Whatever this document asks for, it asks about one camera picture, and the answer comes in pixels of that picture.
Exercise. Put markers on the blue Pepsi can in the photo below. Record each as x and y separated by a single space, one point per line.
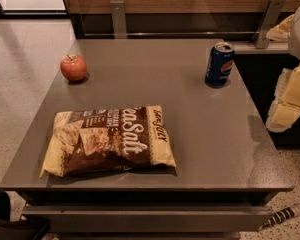
220 64

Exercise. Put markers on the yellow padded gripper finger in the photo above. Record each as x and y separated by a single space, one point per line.
285 108
280 32

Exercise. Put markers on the metal counter bracket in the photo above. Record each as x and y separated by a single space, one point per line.
118 19
269 20

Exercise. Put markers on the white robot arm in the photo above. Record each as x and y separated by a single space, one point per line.
294 36

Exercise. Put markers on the red apple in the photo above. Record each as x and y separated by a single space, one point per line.
73 68

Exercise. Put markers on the wooden counter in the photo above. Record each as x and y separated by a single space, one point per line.
226 19

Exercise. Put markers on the left metal counter bracket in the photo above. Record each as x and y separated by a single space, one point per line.
118 19

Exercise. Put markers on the brown sea salt chips bag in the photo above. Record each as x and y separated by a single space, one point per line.
105 140

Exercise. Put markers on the right metal counter bracket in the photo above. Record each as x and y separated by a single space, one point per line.
269 20

